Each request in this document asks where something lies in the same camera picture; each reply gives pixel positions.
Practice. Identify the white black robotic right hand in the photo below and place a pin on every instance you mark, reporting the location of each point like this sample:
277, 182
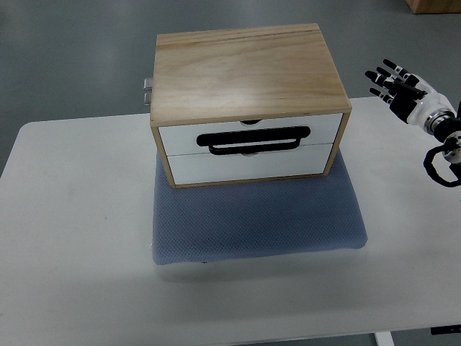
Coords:
408, 96

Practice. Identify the white drawer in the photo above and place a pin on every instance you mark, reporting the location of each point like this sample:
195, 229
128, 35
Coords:
182, 139
207, 168

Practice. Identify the black drawer handle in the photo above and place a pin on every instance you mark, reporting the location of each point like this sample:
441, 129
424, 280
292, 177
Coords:
253, 141

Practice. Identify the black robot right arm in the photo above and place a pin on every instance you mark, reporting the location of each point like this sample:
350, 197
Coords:
446, 130

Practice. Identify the wooden drawer cabinet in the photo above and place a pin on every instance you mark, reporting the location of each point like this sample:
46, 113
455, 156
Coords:
245, 75

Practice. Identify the brown cardboard box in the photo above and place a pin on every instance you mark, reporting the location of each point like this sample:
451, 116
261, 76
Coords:
434, 6

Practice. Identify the black table control panel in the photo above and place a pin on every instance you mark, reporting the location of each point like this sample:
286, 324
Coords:
451, 329

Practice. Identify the white table leg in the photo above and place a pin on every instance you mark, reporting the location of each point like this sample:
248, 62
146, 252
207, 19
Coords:
384, 339

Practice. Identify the blue-grey mesh cushion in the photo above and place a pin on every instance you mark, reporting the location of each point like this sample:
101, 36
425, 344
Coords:
258, 219

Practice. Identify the lower silver metal clamp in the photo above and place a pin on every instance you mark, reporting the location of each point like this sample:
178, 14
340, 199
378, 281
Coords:
147, 98

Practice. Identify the silver metal clamp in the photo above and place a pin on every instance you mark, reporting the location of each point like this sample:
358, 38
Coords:
147, 98
148, 83

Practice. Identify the upper silver metal clamp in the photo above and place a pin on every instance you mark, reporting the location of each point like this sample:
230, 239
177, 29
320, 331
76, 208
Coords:
148, 83

